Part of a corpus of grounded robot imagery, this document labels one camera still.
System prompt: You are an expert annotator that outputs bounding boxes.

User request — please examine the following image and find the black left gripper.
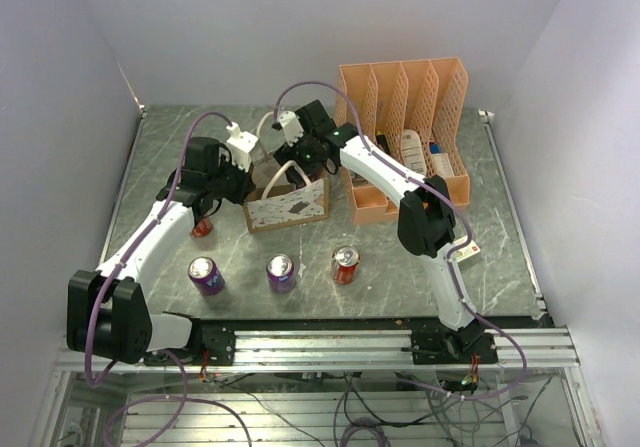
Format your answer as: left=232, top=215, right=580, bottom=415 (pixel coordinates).
left=207, top=153, right=255, bottom=206

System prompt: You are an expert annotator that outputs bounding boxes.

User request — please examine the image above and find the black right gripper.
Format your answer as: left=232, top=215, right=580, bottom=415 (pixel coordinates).
left=274, top=130, right=324, bottom=185

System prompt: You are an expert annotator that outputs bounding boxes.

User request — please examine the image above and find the canvas jute cat-print bag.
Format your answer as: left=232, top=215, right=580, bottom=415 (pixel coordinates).
left=243, top=141, right=329, bottom=234

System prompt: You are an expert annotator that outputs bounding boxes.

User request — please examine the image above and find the red cola can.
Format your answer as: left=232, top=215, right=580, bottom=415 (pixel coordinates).
left=191, top=217, right=213, bottom=238
left=331, top=246, right=360, bottom=285

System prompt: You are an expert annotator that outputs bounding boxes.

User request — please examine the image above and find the purple soda can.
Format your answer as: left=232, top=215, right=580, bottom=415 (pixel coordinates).
left=187, top=256, right=225, bottom=296
left=266, top=254, right=296, bottom=294

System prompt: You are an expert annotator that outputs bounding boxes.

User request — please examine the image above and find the red cola can front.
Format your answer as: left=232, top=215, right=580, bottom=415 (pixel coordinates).
left=331, top=246, right=360, bottom=285

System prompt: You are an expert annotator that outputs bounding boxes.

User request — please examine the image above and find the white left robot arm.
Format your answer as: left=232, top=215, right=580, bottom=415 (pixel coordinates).
left=66, top=133, right=259, bottom=364

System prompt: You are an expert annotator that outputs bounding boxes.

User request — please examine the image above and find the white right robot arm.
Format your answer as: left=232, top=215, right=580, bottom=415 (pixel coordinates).
left=273, top=101, right=478, bottom=363

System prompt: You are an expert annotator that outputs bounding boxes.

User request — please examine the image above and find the white labelled packet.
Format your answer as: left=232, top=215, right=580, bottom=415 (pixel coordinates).
left=401, top=129, right=428, bottom=176

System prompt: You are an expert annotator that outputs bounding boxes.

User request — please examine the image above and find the orange plastic file organizer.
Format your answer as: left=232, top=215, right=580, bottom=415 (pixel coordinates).
left=339, top=57, right=471, bottom=211

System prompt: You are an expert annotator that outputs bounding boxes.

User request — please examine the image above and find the white blue box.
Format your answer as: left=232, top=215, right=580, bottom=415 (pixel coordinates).
left=429, top=142, right=455, bottom=178

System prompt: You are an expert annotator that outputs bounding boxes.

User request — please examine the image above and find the small green white box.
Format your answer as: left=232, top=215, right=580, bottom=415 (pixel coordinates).
left=454, top=241, right=481, bottom=263

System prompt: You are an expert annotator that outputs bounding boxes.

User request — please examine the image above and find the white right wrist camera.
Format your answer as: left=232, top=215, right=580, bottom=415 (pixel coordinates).
left=272, top=111, right=305, bottom=147

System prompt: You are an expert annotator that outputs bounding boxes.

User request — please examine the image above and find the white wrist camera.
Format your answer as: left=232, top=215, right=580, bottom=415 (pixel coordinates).
left=225, top=122, right=259, bottom=172
left=272, top=111, right=305, bottom=147

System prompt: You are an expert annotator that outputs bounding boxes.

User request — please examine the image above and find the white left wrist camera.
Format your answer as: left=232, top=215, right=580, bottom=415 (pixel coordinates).
left=225, top=122, right=259, bottom=172

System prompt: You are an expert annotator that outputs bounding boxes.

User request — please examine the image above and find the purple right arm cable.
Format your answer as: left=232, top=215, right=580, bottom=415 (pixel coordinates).
left=273, top=80, right=529, bottom=447

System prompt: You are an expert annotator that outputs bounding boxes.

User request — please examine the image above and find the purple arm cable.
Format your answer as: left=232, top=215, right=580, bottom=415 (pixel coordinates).
left=83, top=111, right=251, bottom=447
left=273, top=80, right=529, bottom=447

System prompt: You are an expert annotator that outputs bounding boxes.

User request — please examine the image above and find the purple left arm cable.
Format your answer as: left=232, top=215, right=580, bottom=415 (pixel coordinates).
left=83, top=111, right=251, bottom=447

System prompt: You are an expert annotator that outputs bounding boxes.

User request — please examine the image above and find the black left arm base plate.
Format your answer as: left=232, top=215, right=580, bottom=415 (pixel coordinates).
left=170, top=324, right=236, bottom=367

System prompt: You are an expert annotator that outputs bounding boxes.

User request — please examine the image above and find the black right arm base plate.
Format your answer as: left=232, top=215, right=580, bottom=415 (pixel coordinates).
left=402, top=326, right=498, bottom=365

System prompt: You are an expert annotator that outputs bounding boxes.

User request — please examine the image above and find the aluminium rail frame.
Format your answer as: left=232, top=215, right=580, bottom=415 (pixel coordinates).
left=54, top=327, right=581, bottom=372

